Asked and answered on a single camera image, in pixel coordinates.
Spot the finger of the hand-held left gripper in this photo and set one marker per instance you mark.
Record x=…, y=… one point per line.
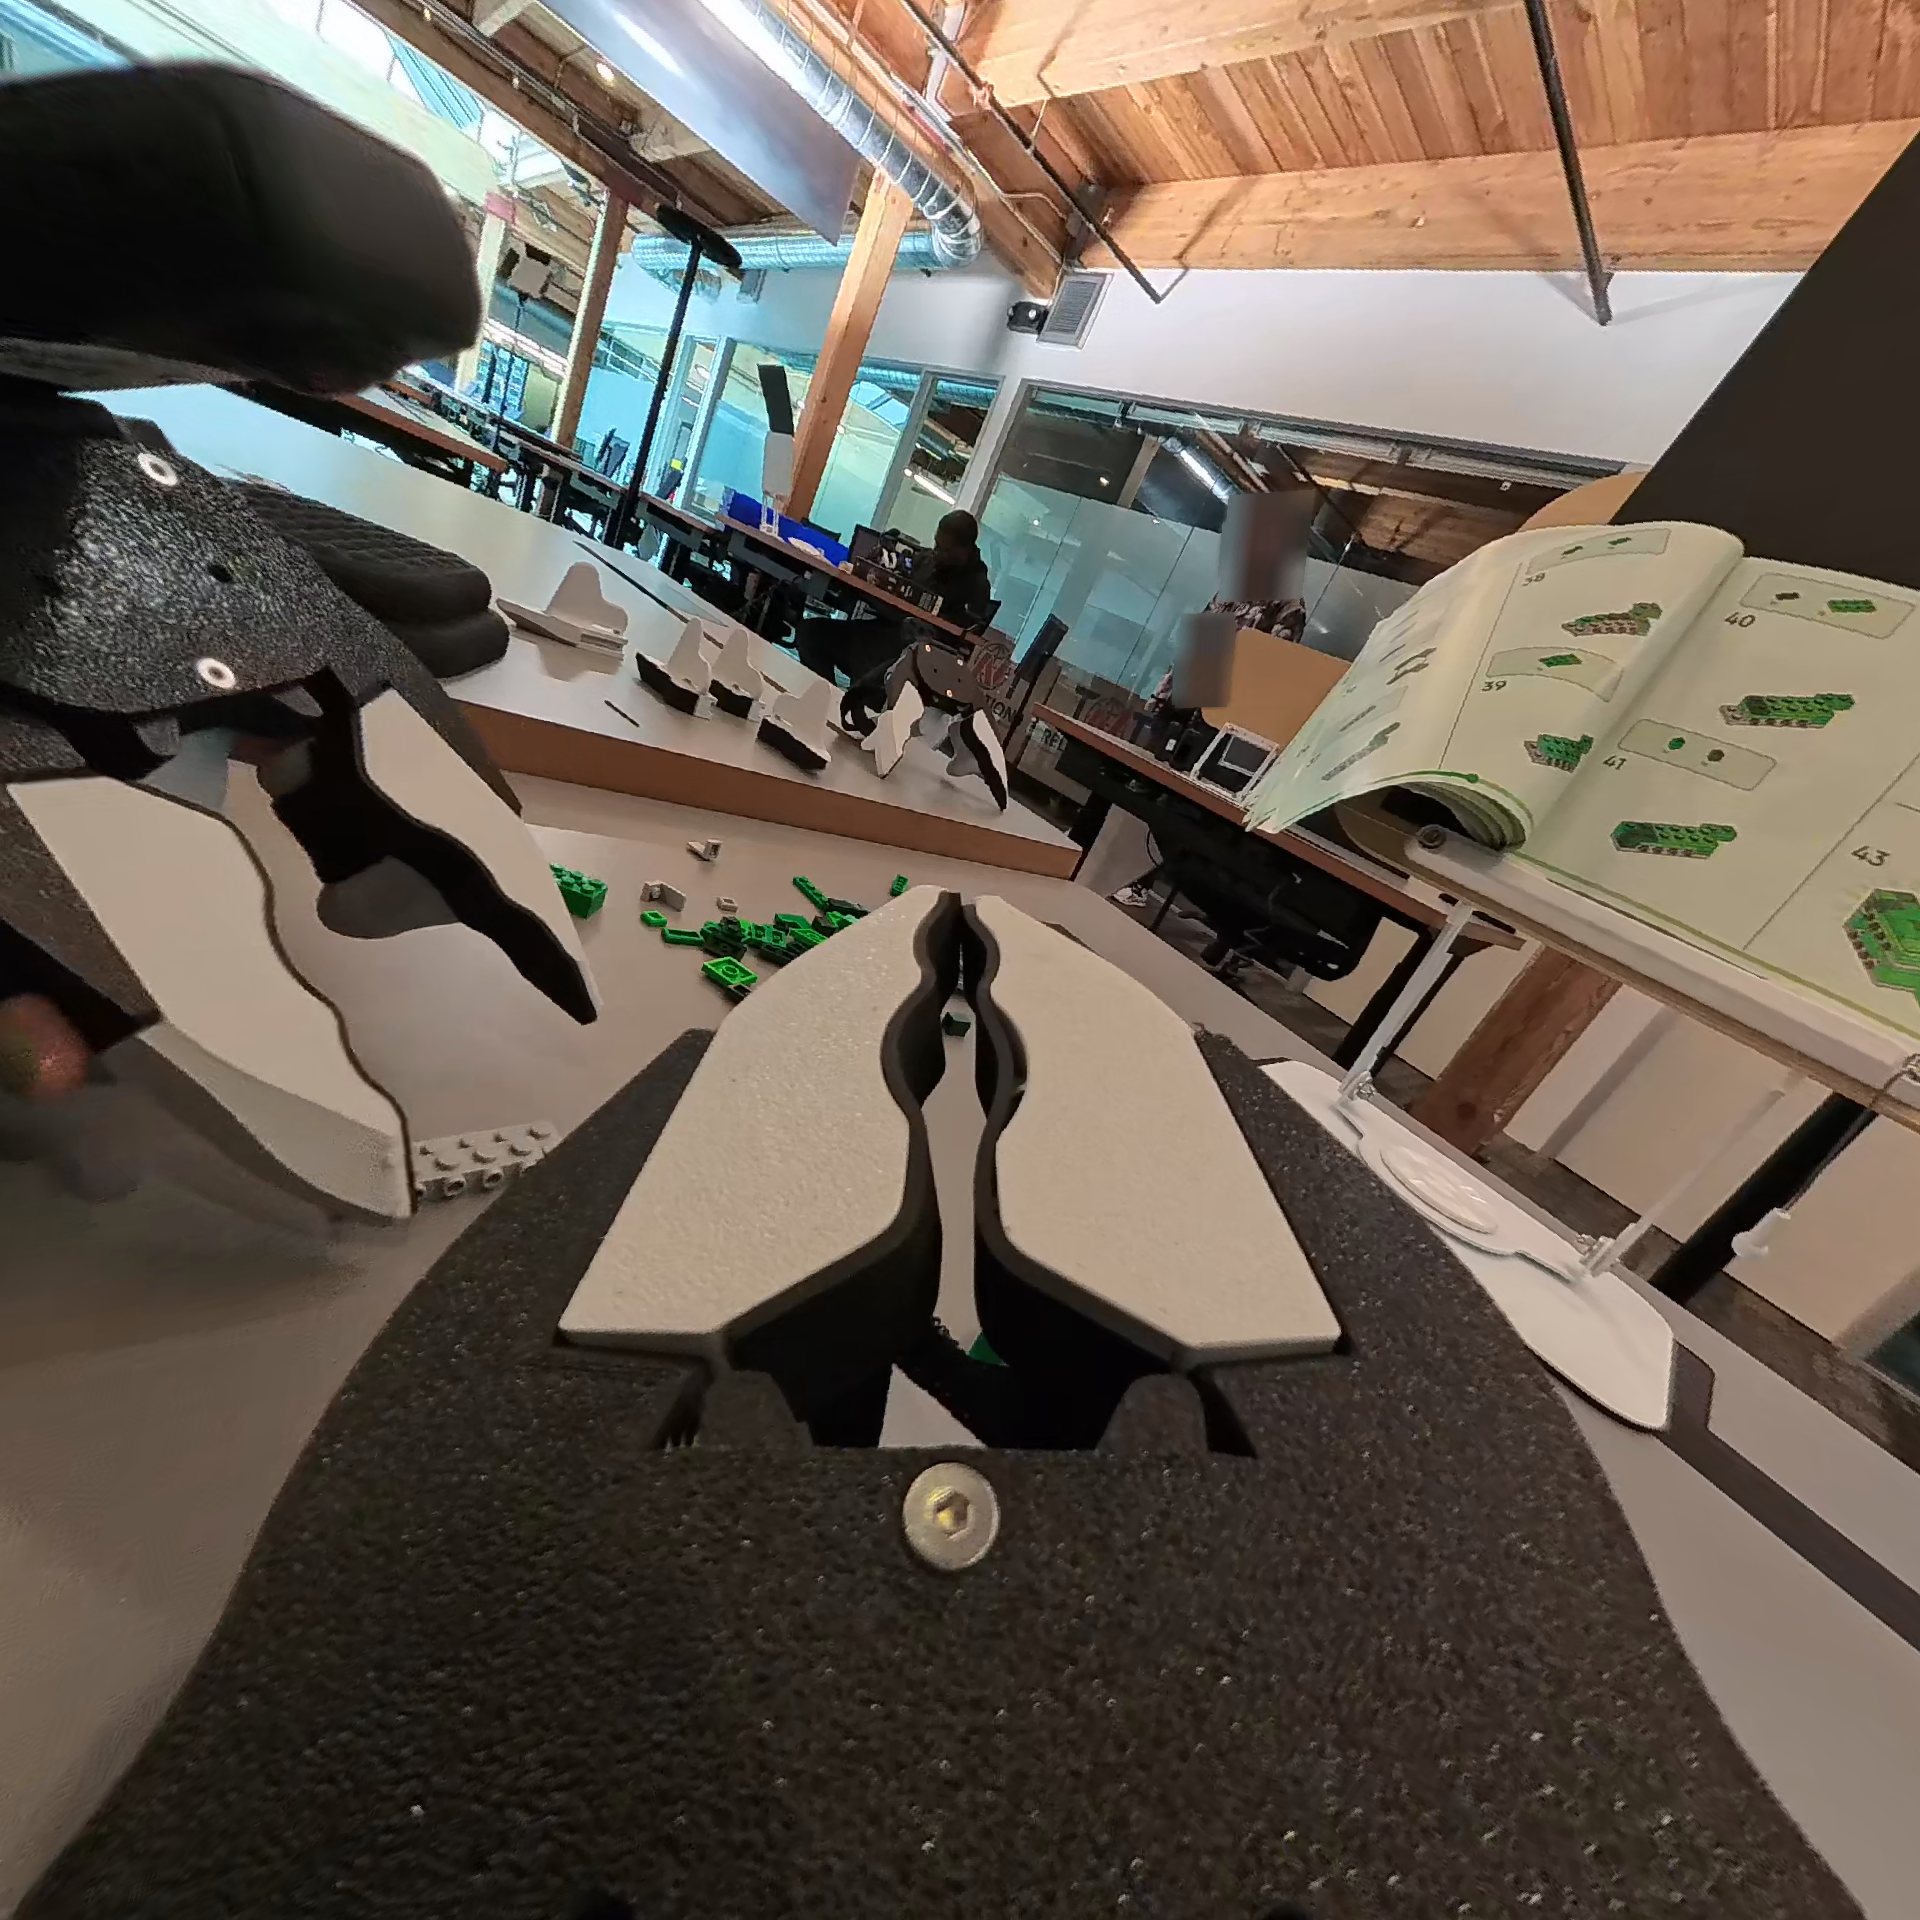
x=211, y=991
x=452, y=810

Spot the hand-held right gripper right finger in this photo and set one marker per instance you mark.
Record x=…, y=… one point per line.
x=1155, y=1184

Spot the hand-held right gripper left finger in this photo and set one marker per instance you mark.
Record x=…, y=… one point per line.
x=780, y=1141

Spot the small green toy piece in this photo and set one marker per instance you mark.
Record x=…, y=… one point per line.
x=985, y=1346

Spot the grey toy brick plate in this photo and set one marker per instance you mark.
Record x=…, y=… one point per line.
x=482, y=1156

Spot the grey desk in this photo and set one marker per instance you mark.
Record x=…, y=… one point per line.
x=494, y=1072

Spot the green toy brick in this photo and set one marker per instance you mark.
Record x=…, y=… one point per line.
x=579, y=892

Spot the black padded wrist rest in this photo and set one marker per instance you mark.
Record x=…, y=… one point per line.
x=390, y=569
x=469, y=642

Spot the pile of green toy pieces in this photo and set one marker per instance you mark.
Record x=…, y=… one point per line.
x=780, y=937

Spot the spare grey finger plate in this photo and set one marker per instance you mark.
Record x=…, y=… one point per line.
x=802, y=735
x=740, y=676
x=677, y=673
x=579, y=615

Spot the black office chair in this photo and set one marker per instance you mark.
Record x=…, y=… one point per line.
x=1277, y=908

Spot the white book stand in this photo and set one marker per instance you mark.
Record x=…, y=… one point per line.
x=1517, y=1244

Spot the wooden top office table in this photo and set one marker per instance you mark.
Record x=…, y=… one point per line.
x=1365, y=877

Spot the spare gripper on table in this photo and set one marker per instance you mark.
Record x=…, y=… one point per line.
x=926, y=720

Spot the cardboard box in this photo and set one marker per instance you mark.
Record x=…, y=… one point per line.
x=1299, y=682

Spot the open building instruction booklet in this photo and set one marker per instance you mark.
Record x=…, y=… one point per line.
x=1681, y=735

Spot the black tape stripe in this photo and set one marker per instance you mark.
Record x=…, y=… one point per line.
x=1799, y=1484

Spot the black panel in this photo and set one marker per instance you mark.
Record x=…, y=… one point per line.
x=1815, y=405

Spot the black ceiling pipe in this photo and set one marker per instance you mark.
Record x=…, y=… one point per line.
x=1571, y=164

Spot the silver ceiling duct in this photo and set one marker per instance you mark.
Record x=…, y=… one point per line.
x=885, y=143

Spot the wall air vent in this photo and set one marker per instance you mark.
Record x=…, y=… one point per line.
x=1075, y=309

